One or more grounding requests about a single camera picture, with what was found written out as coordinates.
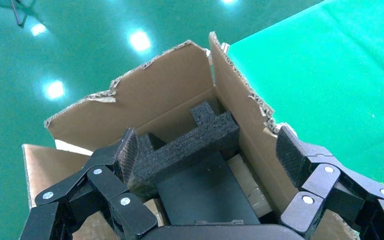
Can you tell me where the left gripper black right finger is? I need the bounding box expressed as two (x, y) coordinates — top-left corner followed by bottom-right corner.
(275, 125), (384, 240)

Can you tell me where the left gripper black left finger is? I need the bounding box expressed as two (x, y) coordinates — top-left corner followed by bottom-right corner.
(19, 128), (158, 240)

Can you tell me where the small taped cardboard box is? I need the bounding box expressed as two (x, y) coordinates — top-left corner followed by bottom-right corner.
(144, 153), (274, 228)

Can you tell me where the large open cardboard carton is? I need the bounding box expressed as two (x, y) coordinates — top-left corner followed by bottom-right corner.
(22, 31), (362, 240)

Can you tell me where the black foam insert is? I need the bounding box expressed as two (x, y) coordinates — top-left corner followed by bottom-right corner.
(127, 100), (241, 201)

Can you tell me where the green table cloth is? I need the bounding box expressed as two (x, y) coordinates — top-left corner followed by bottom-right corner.
(226, 0), (384, 201)

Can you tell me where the black tripod stand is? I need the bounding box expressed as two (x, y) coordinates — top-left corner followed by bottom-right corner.
(0, 0), (36, 27)

